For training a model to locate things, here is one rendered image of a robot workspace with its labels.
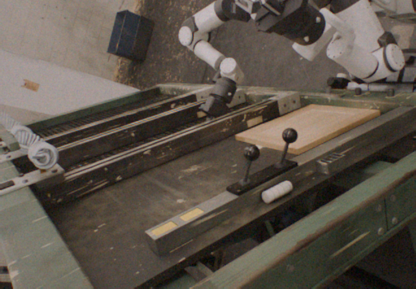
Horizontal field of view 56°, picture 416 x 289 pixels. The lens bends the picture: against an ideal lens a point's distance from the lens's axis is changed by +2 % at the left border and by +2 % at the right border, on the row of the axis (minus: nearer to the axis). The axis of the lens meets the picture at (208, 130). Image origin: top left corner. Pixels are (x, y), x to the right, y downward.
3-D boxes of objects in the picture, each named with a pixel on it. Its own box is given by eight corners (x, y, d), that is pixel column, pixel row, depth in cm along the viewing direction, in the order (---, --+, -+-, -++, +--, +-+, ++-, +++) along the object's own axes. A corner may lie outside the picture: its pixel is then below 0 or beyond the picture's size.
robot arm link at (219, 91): (216, 121, 159) (229, 96, 161) (230, 124, 151) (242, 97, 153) (194, 108, 152) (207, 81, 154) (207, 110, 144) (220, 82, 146)
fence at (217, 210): (416, 119, 126) (416, 106, 125) (158, 256, 79) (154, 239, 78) (401, 117, 130) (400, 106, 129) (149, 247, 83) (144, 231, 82)
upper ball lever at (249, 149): (254, 188, 93) (265, 149, 85) (242, 194, 91) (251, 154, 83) (244, 178, 95) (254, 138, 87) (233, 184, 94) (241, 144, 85)
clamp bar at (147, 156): (304, 107, 165) (297, 51, 158) (4, 230, 107) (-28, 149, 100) (287, 106, 173) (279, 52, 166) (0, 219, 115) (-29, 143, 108)
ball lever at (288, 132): (289, 170, 99) (303, 131, 90) (279, 176, 97) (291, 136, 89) (279, 161, 101) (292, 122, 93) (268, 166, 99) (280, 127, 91)
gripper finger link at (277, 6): (260, -8, 79) (275, 2, 84) (264, 5, 78) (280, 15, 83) (266, -13, 78) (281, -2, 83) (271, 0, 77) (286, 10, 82)
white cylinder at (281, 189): (270, 205, 90) (294, 192, 94) (268, 194, 89) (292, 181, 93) (262, 202, 93) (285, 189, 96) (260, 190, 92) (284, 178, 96)
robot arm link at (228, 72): (237, 97, 155) (248, 73, 157) (228, 86, 146) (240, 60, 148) (214, 89, 161) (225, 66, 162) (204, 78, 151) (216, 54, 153)
